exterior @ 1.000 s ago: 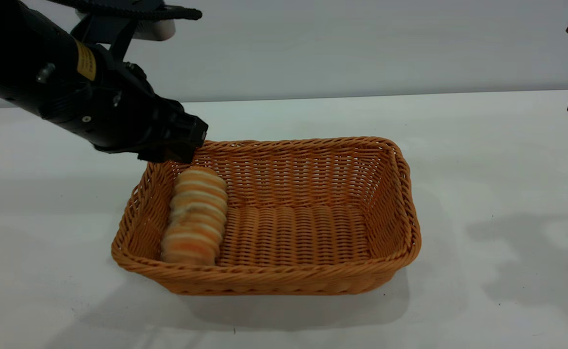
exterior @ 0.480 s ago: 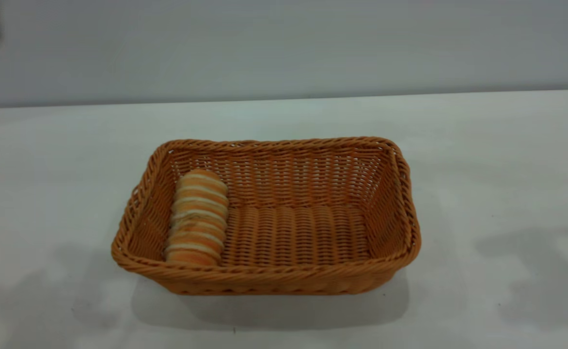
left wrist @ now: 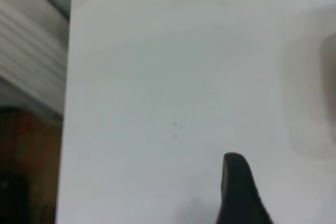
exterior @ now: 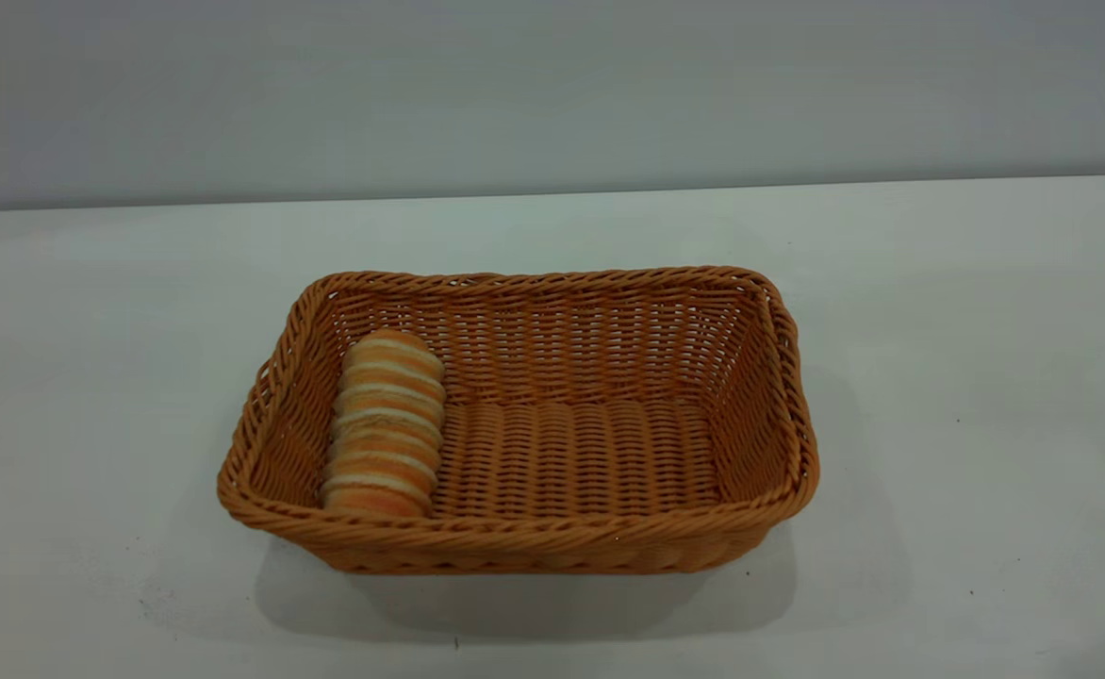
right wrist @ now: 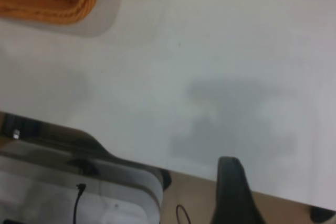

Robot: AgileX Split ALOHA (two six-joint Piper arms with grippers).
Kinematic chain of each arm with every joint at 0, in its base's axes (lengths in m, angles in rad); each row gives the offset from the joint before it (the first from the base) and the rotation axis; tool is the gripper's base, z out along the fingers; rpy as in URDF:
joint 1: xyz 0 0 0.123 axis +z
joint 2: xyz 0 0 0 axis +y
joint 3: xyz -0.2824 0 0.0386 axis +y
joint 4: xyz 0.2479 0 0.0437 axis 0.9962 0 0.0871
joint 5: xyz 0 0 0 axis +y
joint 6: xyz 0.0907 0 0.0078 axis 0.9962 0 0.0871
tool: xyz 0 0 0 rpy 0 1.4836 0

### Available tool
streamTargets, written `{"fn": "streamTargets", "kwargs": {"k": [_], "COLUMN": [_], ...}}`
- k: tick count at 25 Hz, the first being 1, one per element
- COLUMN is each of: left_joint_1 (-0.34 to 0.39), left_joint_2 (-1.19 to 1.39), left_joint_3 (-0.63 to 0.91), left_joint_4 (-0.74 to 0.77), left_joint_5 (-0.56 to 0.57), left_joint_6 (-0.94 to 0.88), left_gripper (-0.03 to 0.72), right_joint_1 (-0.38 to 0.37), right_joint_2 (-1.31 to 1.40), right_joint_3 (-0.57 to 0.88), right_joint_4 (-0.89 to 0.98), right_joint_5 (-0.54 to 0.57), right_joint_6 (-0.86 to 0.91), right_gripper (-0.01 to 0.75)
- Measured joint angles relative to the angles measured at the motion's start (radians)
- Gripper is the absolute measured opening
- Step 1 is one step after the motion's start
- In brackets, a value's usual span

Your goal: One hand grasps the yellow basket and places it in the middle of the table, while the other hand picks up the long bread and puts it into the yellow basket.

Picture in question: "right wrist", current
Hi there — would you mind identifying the white robot base cart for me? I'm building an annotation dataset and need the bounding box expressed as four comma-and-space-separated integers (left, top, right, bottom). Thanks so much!
0, 140, 165, 224

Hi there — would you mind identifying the black plug cable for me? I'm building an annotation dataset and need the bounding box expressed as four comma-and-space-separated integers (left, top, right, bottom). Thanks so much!
71, 183, 87, 224

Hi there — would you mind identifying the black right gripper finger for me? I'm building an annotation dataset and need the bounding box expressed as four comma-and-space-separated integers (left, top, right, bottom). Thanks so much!
211, 155, 269, 224

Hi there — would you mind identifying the thin red cable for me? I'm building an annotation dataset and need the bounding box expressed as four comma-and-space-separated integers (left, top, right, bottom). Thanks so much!
175, 204, 192, 224

